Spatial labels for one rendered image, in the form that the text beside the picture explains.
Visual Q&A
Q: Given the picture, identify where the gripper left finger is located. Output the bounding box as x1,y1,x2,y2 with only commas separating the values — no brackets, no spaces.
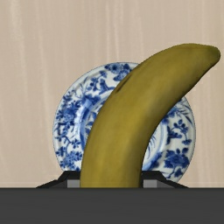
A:
36,171,82,189

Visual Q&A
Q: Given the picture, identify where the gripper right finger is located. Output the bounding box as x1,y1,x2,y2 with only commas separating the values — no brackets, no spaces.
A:
141,171,189,189

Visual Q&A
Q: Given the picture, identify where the yellow banana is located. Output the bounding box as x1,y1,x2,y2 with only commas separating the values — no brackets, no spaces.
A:
79,43,221,189

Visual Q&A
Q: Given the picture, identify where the blue and white plate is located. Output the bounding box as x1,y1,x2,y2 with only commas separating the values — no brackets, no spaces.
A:
52,61,197,184

